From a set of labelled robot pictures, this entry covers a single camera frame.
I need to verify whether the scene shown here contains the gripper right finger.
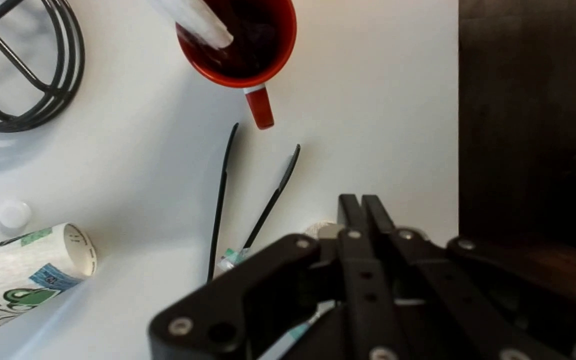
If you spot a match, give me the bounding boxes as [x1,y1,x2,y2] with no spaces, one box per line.
[361,195,576,360]

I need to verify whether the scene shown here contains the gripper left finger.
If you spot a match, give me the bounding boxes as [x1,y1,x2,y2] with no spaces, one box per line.
[149,194,402,360]

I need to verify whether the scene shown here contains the red mug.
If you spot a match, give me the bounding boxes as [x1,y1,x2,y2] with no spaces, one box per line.
[175,0,298,131]

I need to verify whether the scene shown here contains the thin black plastic utensil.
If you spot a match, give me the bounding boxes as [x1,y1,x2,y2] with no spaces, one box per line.
[206,122,240,284]

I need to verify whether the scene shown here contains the dark wooden cabinet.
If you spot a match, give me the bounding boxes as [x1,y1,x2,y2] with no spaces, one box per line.
[458,0,576,326]

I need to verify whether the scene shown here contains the small white round cap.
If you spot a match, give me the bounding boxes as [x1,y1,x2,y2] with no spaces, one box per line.
[0,199,33,230]

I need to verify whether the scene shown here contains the white plastic wrapper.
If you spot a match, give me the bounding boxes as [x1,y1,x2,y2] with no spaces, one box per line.
[147,0,234,50]

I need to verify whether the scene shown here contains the black wire rack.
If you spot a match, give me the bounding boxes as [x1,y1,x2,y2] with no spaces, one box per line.
[0,0,86,134]

